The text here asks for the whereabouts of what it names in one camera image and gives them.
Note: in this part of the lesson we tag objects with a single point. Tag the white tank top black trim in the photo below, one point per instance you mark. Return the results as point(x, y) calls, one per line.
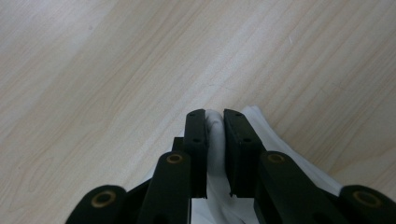
point(214, 146)

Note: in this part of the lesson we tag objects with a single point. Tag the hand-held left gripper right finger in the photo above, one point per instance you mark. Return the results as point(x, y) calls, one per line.
point(274, 186)

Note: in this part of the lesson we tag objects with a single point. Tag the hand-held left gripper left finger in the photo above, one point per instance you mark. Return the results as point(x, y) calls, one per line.
point(177, 180)

